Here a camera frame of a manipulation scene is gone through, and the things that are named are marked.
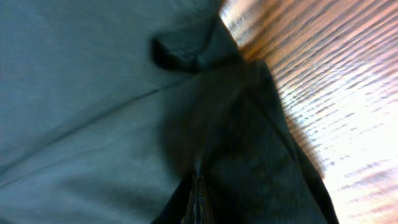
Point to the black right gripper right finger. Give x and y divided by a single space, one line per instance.
205 211

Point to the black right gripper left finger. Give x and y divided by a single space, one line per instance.
176 207

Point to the black t-shirt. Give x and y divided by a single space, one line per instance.
107 105

